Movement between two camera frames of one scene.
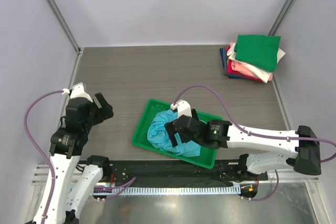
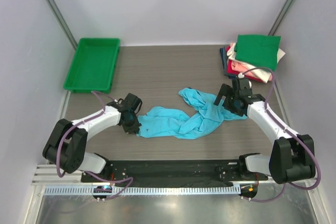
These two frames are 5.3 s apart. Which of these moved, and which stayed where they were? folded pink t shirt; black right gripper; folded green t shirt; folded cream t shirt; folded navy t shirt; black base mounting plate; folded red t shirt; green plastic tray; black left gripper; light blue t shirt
Moved: black right gripper; light blue t shirt; green plastic tray; black left gripper
Stayed: folded green t shirt; folded cream t shirt; black base mounting plate; folded pink t shirt; folded navy t shirt; folded red t shirt
